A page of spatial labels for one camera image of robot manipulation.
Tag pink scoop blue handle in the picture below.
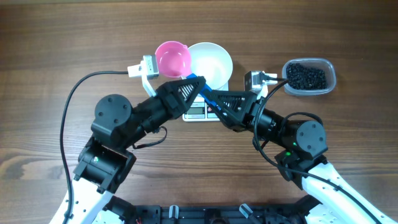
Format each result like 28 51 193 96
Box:
154 40 222 112

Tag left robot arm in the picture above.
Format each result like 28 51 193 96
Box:
51 77 206 223

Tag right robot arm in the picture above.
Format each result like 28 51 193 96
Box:
202 90 394 223

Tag white digital kitchen scale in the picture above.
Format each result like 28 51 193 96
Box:
182 95 220 122

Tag white round bowl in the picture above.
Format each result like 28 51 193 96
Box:
188 42 233 91

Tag black beans pile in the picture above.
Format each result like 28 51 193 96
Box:
286 63 327 90

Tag clear plastic container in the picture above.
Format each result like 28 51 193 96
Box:
282 58 336 96

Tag right black camera cable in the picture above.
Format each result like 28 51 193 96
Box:
252 77 383 224

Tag black camera cable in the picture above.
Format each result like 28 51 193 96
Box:
252 77 383 224
58 70 129 224

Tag left black camera cable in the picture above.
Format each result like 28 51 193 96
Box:
58 70 129 224

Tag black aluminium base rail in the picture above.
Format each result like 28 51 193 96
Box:
105 203 312 224

